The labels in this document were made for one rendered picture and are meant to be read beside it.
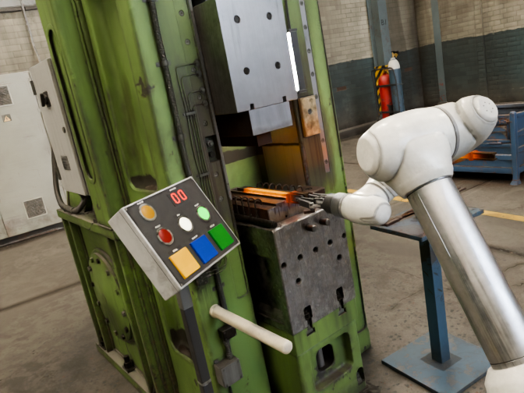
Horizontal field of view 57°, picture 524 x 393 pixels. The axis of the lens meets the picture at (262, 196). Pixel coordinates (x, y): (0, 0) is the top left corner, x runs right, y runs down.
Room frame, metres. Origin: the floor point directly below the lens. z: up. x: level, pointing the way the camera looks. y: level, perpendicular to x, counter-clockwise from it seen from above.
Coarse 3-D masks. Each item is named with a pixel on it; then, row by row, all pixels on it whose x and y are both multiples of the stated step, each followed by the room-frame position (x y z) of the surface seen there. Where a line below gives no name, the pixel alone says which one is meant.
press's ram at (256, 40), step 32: (224, 0) 1.77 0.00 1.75; (256, 0) 1.85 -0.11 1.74; (224, 32) 1.75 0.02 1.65; (256, 32) 1.84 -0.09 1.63; (224, 64) 1.77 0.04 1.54; (256, 64) 1.82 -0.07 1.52; (288, 64) 1.91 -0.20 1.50; (224, 96) 1.80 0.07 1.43; (256, 96) 1.80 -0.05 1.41; (288, 96) 1.89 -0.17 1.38
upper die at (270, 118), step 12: (264, 108) 1.82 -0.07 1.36; (276, 108) 1.85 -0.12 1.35; (288, 108) 1.89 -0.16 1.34; (216, 120) 1.97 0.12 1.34; (228, 120) 1.89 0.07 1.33; (240, 120) 1.83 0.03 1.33; (252, 120) 1.78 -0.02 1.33; (264, 120) 1.82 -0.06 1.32; (276, 120) 1.85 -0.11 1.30; (288, 120) 1.88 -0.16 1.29; (228, 132) 1.91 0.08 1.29; (240, 132) 1.84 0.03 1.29; (252, 132) 1.78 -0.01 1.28; (264, 132) 1.81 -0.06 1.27
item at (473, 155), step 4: (472, 152) 1.90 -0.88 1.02; (476, 152) 1.89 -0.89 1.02; (480, 152) 1.88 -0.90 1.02; (484, 152) 1.86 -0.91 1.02; (488, 152) 1.85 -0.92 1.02; (492, 152) 1.84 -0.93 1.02; (496, 152) 1.83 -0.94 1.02; (464, 156) 1.93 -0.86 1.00; (468, 156) 1.92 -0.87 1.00; (472, 156) 1.90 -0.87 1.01; (476, 156) 1.89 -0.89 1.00; (480, 156) 1.87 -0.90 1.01; (484, 156) 1.86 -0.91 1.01; (488, 156) 1.84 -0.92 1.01; (492, 156) 1.83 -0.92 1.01; (472, 160) 1.90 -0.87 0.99; (480, 160) 1.87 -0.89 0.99; (484, 160) 1.85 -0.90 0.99; (488, 160) 1.84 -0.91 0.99; (492, 160) 1.82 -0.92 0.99
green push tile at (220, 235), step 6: (216, 228) 1.47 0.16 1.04; (222, 228) 1.49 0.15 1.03; (210, 234) 1.44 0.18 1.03; (216, 234) 1.45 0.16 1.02; (222, 234) 1.47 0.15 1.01; (228, 234) 1.49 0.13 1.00; (216, 240) 1.43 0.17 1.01; (222, 240) 1.45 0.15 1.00; (228, 240) 1.47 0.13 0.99; (222, 246) 1.43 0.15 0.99
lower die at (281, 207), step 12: (240, 192) 2.09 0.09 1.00; (288, 192) 1.95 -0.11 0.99; (240, 204) 1.94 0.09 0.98; (252, 204) 1.90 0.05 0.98; (264, 204) 1.86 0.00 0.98; (276, 204) 1.81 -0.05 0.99; (288, 204) 1.84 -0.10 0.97; (252, 216) 1.87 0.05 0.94; (264, 216) 1.80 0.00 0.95; (276, 216) 1.80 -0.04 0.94; (288, 216) 1.83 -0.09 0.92
